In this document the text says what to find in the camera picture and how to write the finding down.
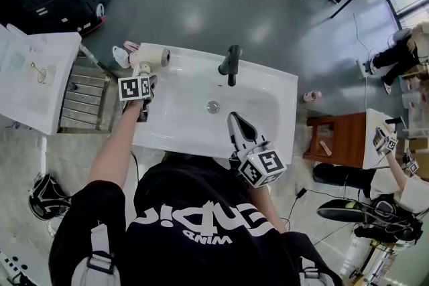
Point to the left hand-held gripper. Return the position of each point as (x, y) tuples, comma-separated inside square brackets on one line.
[(134, 88)]

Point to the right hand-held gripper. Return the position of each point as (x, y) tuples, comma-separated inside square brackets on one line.
[(263, 169)]

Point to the white ceramic sink basin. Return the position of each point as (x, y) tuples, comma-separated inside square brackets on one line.
[(187, 90)]

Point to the person's left forearm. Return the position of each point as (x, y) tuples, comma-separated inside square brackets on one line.
[(114, 150)]

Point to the person's right forearm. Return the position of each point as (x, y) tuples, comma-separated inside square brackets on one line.
[(268, 207)]

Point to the grey metal slatted rack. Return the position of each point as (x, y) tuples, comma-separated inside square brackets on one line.
[(83, 90)]

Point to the pink slipper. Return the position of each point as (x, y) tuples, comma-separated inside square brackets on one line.
[(132, 52)]

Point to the metal sink drain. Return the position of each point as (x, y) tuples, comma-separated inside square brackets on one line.
[(212, 107)]

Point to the white plastic jug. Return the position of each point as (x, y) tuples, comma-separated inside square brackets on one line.
[(120, 57)]

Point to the black faucet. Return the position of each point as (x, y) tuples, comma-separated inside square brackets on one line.
[(231, 63)]

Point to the small plastic drink bottle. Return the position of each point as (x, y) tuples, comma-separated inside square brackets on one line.
[(312, 96)]

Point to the black power adapter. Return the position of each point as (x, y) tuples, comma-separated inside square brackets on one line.
[(301, 192)]

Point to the small wooden block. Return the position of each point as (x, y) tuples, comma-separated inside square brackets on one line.
[(325, 147)]

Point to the person's black printed shirt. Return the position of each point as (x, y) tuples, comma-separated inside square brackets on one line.
[(201, 227)]

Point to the brown wooden stand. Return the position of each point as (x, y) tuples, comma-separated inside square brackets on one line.
[(348, 137)]

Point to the clear glass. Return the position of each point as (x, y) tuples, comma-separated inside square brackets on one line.
[(46, 74)]

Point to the white stone slab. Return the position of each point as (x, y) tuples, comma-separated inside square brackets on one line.
[(377, 117)]

